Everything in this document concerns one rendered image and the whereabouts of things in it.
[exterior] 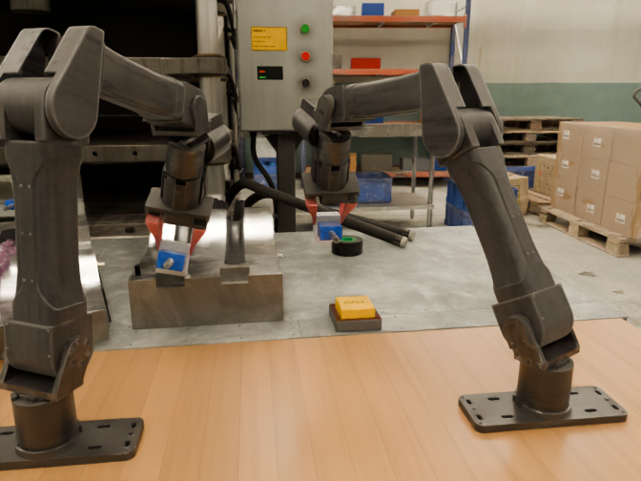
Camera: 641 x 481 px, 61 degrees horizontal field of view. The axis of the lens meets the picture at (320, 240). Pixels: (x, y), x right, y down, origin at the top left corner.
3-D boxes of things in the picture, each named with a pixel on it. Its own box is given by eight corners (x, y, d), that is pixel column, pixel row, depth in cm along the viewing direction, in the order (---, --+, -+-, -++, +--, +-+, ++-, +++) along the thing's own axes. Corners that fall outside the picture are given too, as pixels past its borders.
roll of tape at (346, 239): (324, 251, 138) (324, 238, 138) (347, 245, 143) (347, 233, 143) (346, 259, 133) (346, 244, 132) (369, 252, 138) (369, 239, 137)
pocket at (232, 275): (250, 295, 94) (249, 275, 93) (219, 296, 94) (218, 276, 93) (250, 285, 99) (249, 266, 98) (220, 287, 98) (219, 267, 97)
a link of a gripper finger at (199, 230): (164, 238, 96) (169, 192, 91) (205, 243, 97) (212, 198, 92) (157, 260, 90) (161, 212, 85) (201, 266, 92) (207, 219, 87)
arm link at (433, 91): (313, 88, 91) (457, 55, 66) (354, 88, 96) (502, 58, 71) (318, 161, 93) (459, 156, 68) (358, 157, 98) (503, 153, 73)
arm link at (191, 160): (180, 162, 90) (185, 123, 86) (211, 174, 89) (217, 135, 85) (156, 177, 84) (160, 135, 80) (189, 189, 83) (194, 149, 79)
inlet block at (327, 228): (349, 254, 99) (350, 225, 98) (322, 255, 98) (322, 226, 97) (337, 237, 112) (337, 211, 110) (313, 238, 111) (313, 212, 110)
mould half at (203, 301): (283, 321, 97) (281, 248, 93) (132, 329, 93) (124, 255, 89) (268, 244, 144) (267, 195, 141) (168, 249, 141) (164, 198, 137)
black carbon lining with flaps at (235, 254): (247, 275, 100) (245, 224, 97) (157, 279, 98) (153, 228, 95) (245, 229, 133) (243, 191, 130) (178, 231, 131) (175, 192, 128)
